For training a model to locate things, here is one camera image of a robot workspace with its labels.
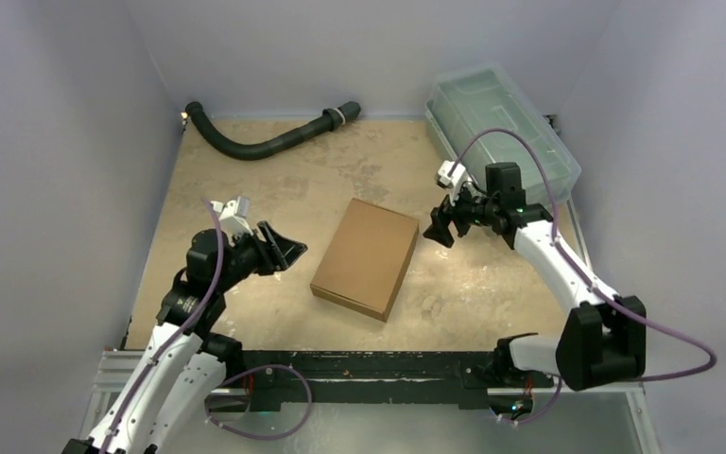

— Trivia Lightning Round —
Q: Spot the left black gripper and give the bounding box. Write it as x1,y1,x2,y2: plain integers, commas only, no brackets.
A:
216,220,305,292

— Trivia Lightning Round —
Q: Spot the brown cardboard box sheet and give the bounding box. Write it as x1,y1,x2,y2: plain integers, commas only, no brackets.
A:
310,199,420,323

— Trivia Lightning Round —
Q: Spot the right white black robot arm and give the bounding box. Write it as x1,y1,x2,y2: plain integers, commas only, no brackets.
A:
423,161,647,391

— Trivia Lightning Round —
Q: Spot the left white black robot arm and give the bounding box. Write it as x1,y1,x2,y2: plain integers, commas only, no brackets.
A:
63,221,307,453

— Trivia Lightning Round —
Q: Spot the clear plastic storage bin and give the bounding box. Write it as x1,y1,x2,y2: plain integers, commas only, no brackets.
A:
424,63,581,209

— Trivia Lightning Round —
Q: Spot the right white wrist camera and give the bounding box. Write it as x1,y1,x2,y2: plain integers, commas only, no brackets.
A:
434,160,473,205

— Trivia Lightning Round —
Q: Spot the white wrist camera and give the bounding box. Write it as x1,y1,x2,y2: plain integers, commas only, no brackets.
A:
210,196,254,238
434,160,473,205

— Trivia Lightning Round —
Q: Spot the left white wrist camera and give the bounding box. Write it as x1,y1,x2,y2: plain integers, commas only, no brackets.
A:
210,196,254,238

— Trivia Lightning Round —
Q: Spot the black corrugated hose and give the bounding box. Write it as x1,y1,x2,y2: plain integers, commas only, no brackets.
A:
184,100,362,162

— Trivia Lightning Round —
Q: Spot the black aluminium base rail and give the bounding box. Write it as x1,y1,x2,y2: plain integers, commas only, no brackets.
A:
90,349,646,415

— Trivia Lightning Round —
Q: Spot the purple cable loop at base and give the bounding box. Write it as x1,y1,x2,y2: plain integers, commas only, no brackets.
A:
203,361,314,440

